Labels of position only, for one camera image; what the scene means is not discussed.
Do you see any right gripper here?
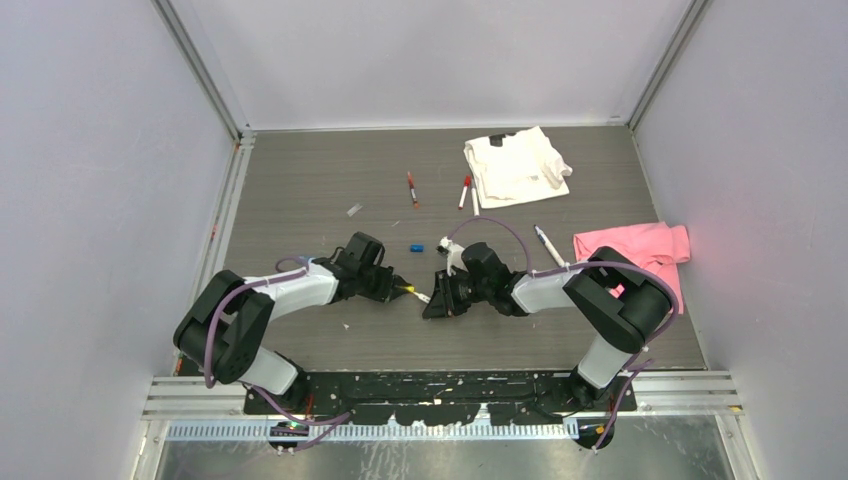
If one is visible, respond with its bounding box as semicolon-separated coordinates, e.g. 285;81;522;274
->
424;267;493;318

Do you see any white pen yellow end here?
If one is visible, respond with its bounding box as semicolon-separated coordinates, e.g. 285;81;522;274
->
414;292;431;304

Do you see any white red marker pen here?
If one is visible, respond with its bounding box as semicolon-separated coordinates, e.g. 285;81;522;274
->
457;186;468;210

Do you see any white acrylic marker grey tip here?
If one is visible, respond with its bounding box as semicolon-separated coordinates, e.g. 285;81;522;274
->
470;187;480;217

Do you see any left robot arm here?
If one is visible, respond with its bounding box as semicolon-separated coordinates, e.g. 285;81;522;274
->
173;232;413;413

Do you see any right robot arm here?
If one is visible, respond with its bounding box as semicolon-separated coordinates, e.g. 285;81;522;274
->
422;241;679;409

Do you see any clear pen cap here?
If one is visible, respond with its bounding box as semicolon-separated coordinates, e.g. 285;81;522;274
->
346;203;363;217

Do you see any orange brown gel pen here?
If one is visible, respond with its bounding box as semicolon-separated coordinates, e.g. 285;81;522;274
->
407;171;420;209

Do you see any white blue marker pen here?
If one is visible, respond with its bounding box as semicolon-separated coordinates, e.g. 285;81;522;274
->
533;225;566;267

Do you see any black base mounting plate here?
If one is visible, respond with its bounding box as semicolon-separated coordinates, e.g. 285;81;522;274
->
244;370;637;426

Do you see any white folded cloth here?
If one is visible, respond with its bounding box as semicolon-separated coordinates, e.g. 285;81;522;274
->
463;126;573;209

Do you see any pink cloth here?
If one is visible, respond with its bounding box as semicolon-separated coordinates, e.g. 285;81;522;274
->
572;222;691;303

